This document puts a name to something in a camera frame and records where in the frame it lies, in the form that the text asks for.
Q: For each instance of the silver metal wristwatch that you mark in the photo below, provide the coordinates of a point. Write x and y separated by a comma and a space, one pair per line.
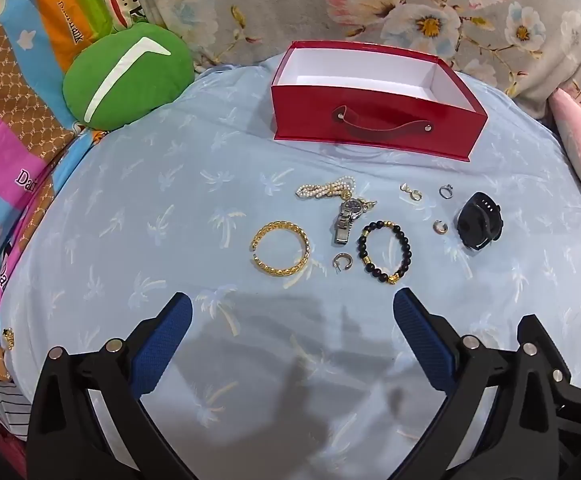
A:
351, 207

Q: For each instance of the black smart band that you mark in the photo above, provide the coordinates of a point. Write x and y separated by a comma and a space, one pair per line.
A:
475, 217

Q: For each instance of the red cardboard box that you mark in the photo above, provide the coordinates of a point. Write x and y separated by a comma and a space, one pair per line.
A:
370, 120

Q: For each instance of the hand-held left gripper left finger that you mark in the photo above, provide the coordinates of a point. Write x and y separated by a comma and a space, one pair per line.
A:
165, 340

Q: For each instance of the colourful cartoon print sheet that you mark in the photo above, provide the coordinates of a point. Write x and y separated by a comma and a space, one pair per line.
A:
15, 125

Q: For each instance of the grey floral blanket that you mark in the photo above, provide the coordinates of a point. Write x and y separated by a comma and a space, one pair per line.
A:
320, 0

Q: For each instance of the pale blue palm print sheet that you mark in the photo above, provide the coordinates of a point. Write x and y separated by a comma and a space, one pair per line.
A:
170, 200

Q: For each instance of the green round cushion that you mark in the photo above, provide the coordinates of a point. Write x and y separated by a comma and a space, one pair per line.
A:
125, 75

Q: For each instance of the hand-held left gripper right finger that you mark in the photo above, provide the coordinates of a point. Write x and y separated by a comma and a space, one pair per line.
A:
423, 340

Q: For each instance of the gold hoop earring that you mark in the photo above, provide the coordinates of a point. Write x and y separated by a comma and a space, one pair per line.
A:
337, 264

